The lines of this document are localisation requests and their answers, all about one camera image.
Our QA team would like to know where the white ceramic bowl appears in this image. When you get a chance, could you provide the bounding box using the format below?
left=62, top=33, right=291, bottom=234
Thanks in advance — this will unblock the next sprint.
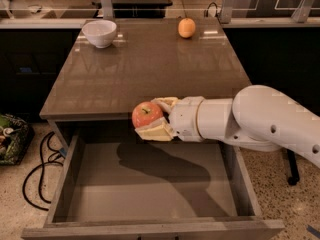
left=82, top=20, right=117, bottom=48

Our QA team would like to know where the patterned green bag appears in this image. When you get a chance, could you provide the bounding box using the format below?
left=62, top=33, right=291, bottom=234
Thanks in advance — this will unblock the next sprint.
left=0, top=114, right=33, bottom=165

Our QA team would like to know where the black rolling stand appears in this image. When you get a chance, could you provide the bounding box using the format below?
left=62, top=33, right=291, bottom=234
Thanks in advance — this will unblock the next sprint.
left=287, top=150, right=300, bottom=186

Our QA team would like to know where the black cable at window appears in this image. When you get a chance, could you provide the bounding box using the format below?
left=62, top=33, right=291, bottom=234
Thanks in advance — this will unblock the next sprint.
left=203, top=1, right=221, bottom=18

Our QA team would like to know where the open grey top drawer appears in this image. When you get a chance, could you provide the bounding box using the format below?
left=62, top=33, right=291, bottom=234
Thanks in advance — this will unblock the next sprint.
left=22, top=120, right=284, bottom=240

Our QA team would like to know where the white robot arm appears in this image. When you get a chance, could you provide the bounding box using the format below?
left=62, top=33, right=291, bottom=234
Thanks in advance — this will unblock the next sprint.
left=132, top=85, right=320, bottom=167

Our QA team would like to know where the orange fruit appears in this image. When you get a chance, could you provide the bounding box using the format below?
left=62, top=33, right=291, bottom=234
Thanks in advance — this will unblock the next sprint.
left=178, top=18, right=196, bottom=38

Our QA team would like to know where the black floor cable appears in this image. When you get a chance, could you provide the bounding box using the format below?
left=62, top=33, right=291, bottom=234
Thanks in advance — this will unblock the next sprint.
left=21, top=131, right=65, bottom=212

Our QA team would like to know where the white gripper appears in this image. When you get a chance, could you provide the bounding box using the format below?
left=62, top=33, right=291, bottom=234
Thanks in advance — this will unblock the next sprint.
left=135, top=96, right=204, bottom=142

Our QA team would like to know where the red apple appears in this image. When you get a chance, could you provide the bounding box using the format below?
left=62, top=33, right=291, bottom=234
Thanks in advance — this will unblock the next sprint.
left=132, top=102, right=163, bottom=128

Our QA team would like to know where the black desk behind glass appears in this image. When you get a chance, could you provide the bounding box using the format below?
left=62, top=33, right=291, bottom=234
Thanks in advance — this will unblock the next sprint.
left=97, top=0, right=173, bottom=19

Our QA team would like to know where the grey cabinet with glossy top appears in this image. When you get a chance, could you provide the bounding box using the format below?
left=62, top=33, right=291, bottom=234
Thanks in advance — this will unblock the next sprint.
left=38, top=16, right=264, bottom=148

